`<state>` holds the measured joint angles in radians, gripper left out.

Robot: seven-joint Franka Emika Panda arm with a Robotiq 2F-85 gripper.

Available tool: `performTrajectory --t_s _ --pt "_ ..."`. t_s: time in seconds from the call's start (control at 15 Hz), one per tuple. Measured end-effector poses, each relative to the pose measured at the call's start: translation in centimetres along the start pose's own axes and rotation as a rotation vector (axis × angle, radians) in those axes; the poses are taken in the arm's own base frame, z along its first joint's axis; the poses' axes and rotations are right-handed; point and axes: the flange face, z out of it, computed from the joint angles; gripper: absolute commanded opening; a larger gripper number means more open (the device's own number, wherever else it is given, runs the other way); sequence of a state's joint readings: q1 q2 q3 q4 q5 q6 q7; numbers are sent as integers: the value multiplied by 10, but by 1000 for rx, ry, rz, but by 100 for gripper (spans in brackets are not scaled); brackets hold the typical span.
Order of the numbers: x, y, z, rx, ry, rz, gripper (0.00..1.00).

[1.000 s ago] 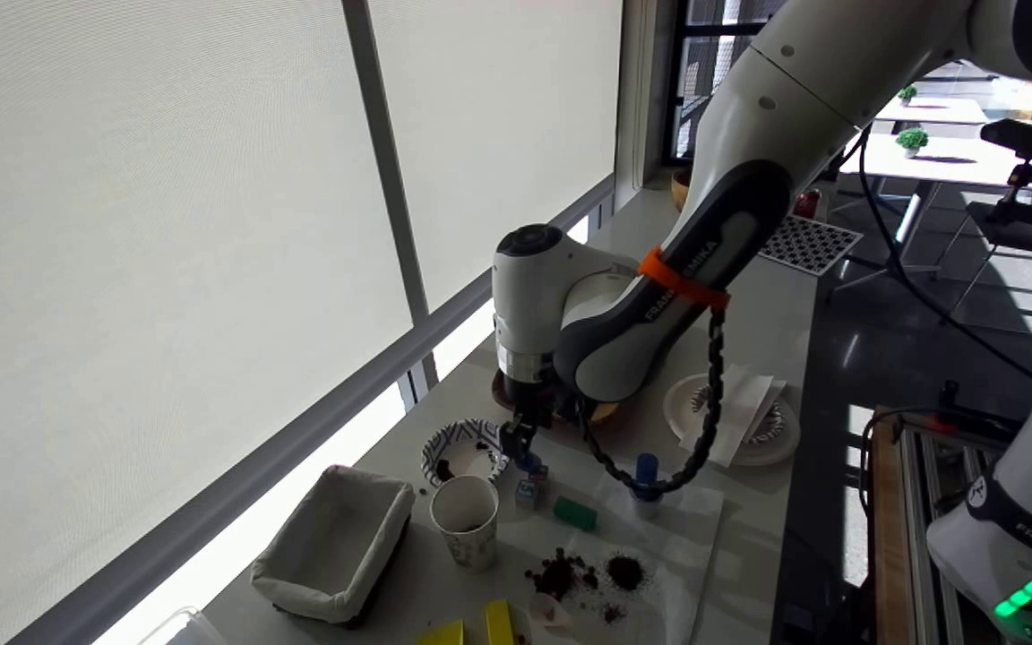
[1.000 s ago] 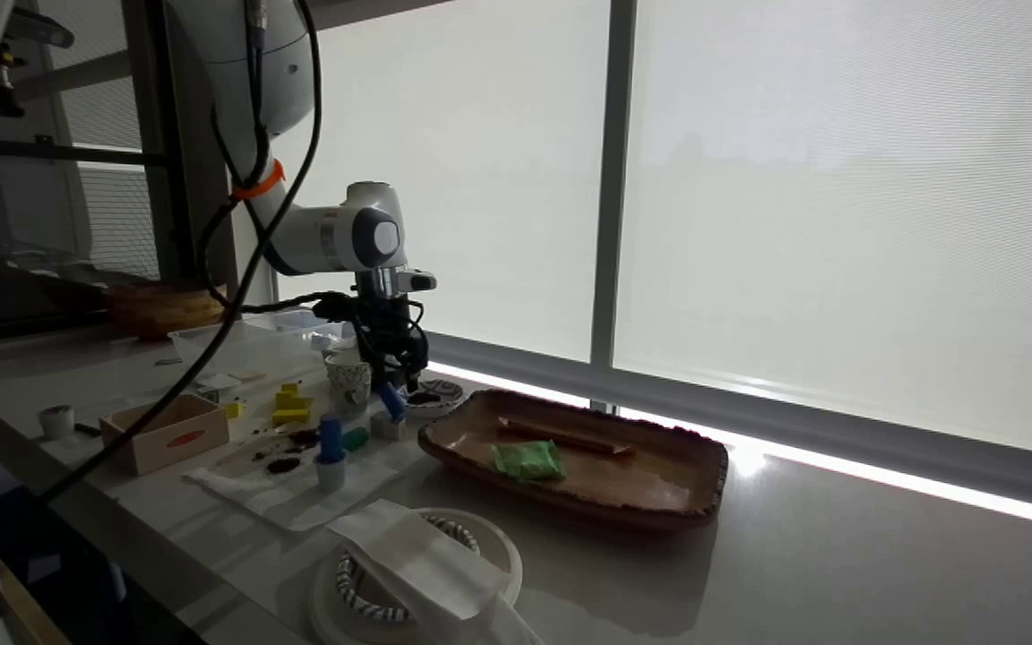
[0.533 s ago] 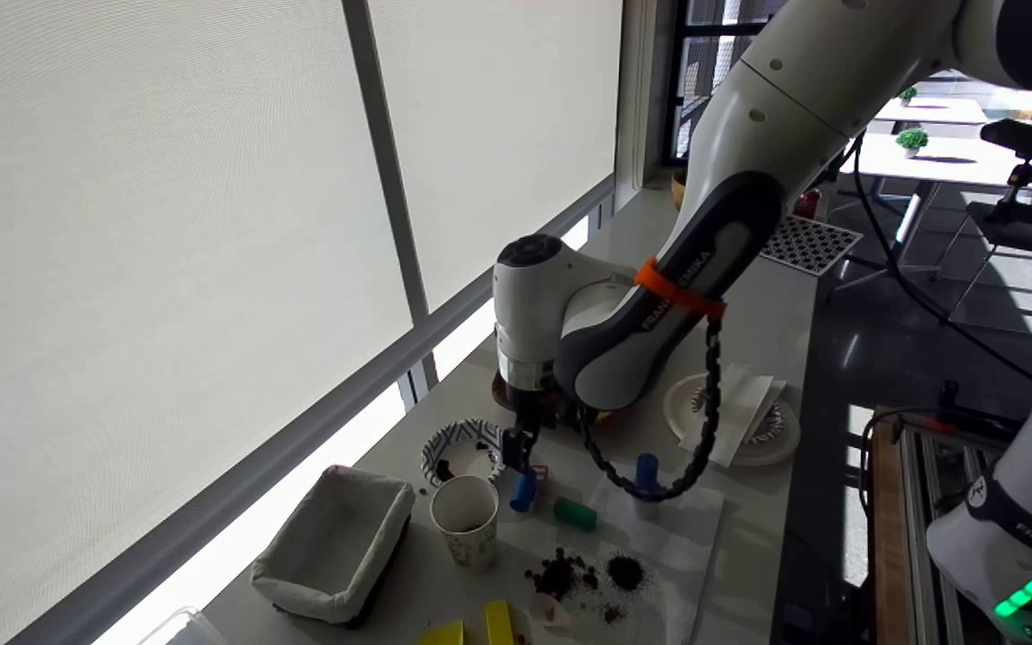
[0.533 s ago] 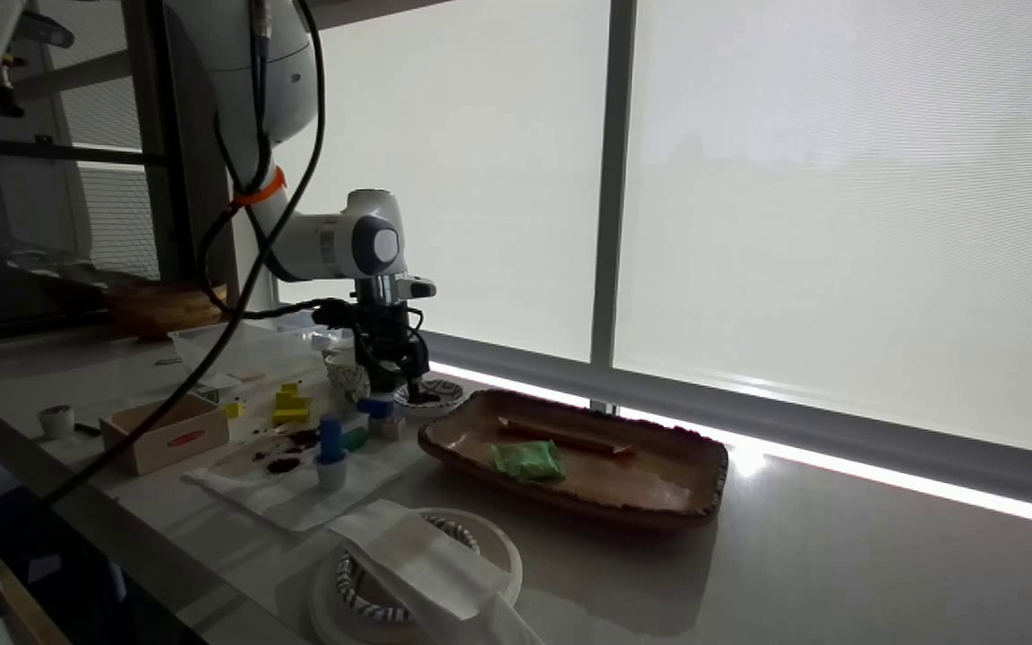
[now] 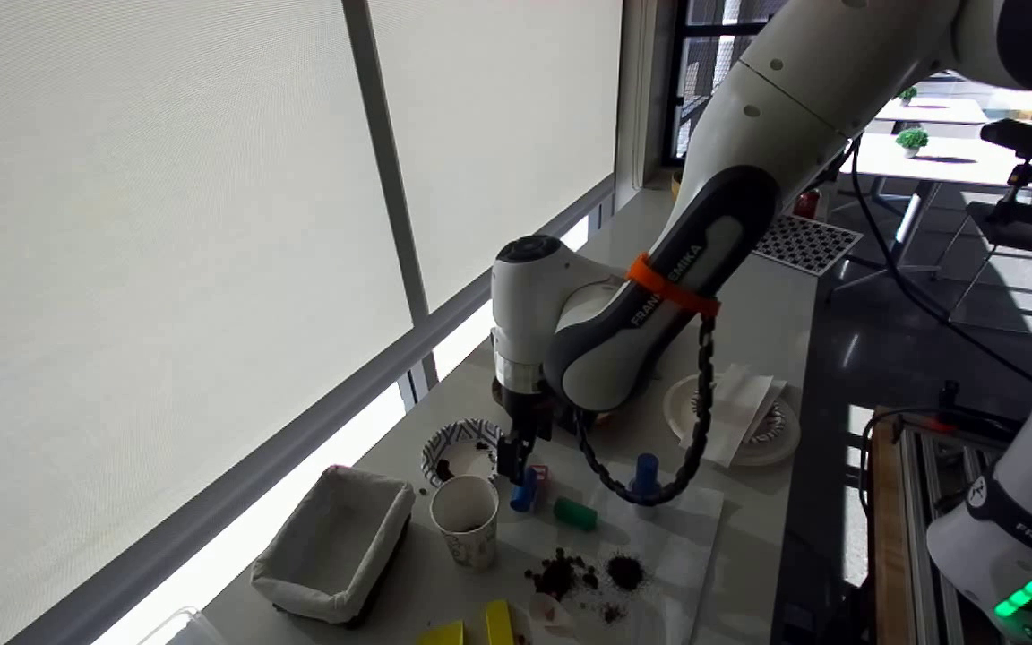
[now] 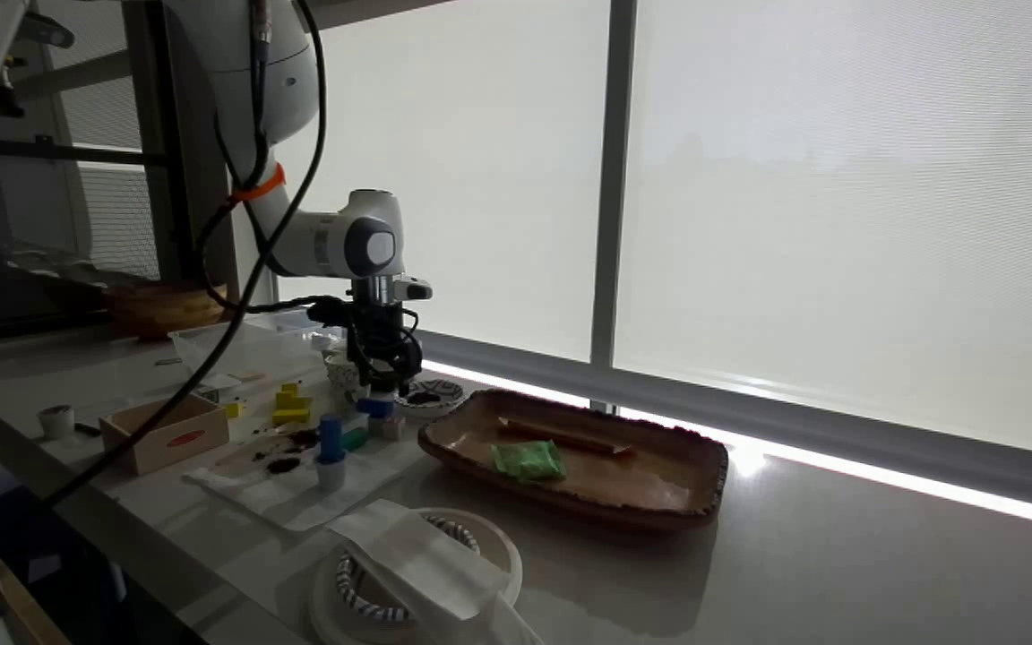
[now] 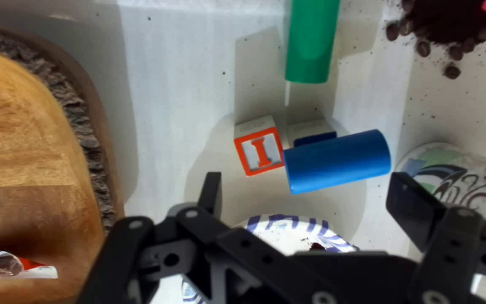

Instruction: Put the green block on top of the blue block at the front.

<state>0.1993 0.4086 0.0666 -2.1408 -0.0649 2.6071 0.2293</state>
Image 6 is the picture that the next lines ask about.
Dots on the white paper cup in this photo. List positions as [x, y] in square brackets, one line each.
[337, 383]

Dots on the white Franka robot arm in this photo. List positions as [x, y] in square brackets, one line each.
[319, 247]

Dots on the dark vertical post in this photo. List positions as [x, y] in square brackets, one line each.
[176, 204]

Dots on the white roller blind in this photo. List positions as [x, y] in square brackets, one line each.
[481, 181]
[875, 181]

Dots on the brown woven basket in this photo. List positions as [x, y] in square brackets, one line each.
[163, 309]

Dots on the brown wooden tray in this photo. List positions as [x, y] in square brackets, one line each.
[610, 478]

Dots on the blue cylinder block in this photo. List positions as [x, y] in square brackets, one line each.
[381, 414]
[332, 440]

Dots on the grey window mullion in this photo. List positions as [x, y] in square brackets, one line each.
[612, 181]

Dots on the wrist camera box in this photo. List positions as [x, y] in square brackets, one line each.
[409, 290]

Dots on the green snack packet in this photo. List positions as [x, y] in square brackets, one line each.
[529, 464]

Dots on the patterned paper bowl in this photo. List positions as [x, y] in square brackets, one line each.
[434, 397]

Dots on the small white cup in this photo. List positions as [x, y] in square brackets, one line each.
[55, 422]

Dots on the brown cardboard box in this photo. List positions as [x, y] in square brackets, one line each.
[163, 440]

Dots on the dark coffee grounds spill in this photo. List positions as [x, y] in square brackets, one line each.
[284, 469]

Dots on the white paper towel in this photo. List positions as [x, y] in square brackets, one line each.
[289, 503]

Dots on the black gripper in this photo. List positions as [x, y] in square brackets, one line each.
[389, 339]

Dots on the brown wrapped stick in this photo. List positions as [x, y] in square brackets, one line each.
[563, 440]

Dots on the yellow wooden block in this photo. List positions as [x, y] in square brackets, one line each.
[278, 397]
[234, 411]
[290, 419]
[295, 392]

